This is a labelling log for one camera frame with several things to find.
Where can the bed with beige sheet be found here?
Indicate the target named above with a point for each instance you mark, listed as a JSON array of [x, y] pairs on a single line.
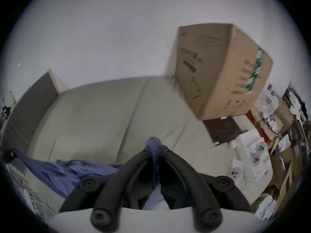
[[97, 118]]

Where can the grey padded headboard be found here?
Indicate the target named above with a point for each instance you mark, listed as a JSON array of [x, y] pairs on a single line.
[[29, 110]]

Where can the blue shirt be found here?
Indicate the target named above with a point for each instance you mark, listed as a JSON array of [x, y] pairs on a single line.
[[63, 173]]

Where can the dark brown flat box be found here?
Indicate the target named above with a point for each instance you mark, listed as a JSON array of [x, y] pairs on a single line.
[[222, 130]]

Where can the large brown cardboard carton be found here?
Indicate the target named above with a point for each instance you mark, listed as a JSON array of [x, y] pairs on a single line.
[[218, 71]]

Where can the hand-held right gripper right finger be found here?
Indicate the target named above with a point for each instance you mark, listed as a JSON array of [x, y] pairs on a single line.
[[187, 186]]

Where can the white foam packing tray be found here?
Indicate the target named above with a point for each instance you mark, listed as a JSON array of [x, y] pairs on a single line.
[[252, 152]]

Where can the pile of cartons and packaging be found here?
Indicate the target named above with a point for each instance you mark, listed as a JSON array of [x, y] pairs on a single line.
[[284, 135]]

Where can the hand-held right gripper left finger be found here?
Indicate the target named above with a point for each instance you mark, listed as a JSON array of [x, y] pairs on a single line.
[[114, 190]]

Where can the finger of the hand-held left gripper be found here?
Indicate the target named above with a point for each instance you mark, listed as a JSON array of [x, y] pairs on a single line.
[[7, 156]]

